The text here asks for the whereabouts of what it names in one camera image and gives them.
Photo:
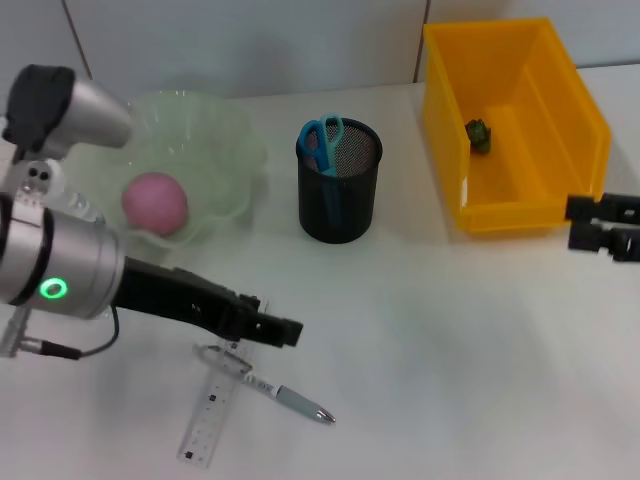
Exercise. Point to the blue scissors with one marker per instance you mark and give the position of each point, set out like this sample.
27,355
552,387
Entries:
320,145

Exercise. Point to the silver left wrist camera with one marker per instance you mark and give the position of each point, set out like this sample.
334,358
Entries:
85,120

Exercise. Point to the black mesh cup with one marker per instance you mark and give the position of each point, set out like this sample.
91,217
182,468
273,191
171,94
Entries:
360,210

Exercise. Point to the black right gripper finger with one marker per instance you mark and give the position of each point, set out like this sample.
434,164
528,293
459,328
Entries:
585,238
582,207

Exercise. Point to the grey and clear pen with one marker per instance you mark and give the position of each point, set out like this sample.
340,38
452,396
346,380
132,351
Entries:
300,400

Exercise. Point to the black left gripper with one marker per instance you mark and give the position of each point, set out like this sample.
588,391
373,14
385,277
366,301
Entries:
175,295

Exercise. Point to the pink peach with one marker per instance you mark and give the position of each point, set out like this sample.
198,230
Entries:
155,200

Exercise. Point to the transparent plastic ruler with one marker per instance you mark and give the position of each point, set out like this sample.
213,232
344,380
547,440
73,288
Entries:
205,425

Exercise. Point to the green plastic scrap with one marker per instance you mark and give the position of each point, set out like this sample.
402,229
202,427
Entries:
479,135

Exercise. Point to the pale green glass fruit plate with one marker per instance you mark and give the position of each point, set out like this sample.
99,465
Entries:
210,140

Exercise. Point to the yellow plastic bin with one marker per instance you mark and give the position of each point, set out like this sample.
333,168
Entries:
550,150

